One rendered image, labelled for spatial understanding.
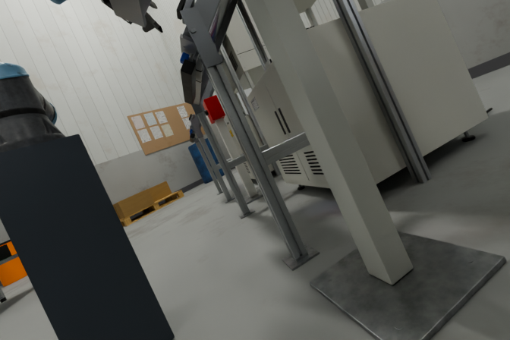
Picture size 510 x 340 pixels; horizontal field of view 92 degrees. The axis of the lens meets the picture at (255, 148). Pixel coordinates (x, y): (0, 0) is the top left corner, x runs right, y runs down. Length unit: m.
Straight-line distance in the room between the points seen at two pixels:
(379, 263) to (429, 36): 0.89
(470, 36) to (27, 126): 3.68
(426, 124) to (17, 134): 1.19
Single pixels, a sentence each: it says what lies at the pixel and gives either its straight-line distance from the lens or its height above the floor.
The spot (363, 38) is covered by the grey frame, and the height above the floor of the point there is 0.52.
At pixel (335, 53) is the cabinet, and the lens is 0.91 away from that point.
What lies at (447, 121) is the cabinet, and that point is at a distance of 1.15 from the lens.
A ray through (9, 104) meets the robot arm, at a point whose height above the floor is 0.66.
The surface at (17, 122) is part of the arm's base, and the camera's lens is 0.77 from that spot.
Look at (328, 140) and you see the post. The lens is 0.46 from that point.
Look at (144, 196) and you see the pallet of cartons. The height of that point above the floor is 0.33.
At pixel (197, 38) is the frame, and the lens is 0.74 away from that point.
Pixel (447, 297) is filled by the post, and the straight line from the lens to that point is 0.53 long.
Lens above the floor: 0.35
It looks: 1 degrees down
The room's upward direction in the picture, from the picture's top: 25 degrees counter-clockwise
